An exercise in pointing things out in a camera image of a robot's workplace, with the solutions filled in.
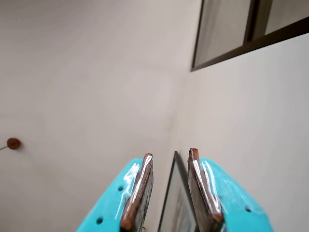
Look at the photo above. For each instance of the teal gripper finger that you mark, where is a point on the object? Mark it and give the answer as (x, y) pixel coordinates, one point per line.
(113, 198)
(231, 200)

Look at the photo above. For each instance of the dark framed picture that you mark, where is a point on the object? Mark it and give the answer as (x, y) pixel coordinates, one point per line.
(179, 210)

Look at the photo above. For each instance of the dark framed window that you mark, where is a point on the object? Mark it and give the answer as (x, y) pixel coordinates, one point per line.
(241, 50)

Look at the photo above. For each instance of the brown round wall knob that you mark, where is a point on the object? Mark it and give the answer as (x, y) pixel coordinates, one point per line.
(13, 143)

